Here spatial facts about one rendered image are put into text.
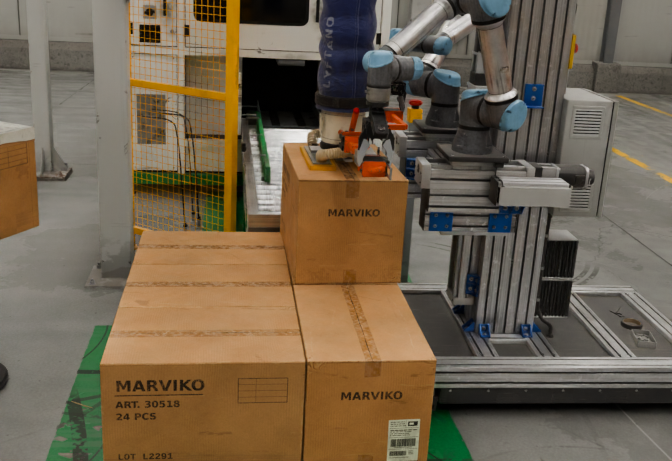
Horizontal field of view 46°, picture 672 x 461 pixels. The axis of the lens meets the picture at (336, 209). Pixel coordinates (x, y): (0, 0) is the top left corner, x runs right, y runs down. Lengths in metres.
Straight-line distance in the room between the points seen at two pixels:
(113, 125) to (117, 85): 0.20
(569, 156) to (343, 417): 1.40
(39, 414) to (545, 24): 2.40
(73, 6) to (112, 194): 8.35
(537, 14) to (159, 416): 1.95
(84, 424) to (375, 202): 1.35
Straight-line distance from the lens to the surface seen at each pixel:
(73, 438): 3.14
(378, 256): 2.97
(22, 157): 3.28
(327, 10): 3.01
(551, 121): 3.27
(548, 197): 2.98
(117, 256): 4.39
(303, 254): 2.92
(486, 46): 2.79
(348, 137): 2.83
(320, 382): 2.46
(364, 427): 2.56
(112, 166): 4.25
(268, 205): 3.94
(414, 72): 2.55
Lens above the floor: 1.67
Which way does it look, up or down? 17 degrees down
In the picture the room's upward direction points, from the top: 3 degrees clockwise
